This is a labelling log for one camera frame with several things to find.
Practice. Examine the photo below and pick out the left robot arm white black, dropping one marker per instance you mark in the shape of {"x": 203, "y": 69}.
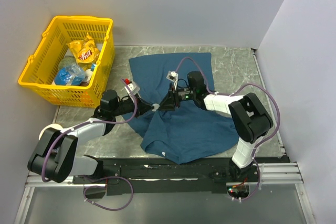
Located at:
{"x": 54, "y": 155}

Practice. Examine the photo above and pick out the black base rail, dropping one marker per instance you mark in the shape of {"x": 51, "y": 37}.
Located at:
{"x": 158, "y": 175}

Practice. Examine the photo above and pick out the blue plastic bag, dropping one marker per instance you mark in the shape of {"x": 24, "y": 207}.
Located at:
{"x": 71, "y": 75}

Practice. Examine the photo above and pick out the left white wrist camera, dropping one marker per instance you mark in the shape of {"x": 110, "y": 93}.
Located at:
{"x": 132, "y": 87}

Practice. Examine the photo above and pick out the yellow plastic basket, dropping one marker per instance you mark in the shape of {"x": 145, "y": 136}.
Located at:
{"x": 42, "y": 65}

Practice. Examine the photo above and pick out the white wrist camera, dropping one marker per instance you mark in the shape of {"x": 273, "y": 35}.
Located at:
{"x": 173, "y": 77}
{"x": 132, "y": 87}

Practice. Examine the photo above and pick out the blue t-shirt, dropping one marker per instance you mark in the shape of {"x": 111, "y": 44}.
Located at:
{"x": 188, "y": 133}

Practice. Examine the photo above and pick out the yellow snack bag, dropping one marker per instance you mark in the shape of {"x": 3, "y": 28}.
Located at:
{"x": 84, "y": 51}

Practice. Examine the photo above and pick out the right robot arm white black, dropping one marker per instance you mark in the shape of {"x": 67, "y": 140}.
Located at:
{"x": 251, "y": 119}

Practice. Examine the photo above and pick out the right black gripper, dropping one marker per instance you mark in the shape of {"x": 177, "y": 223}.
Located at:
{"x": 168, "y": 103}

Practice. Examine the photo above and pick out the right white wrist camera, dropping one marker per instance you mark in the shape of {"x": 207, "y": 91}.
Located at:
{"x": 173, "y": 77}

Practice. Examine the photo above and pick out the aluminium frame rail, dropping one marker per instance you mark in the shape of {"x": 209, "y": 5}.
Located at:
{"x": 278, "y": 196}

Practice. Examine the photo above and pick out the small white bottle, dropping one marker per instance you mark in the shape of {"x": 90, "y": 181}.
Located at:
{"x": 89, "y": 73}

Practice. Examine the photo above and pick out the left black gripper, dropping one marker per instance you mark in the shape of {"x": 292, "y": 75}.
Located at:
{"x": 143, "y": 107}

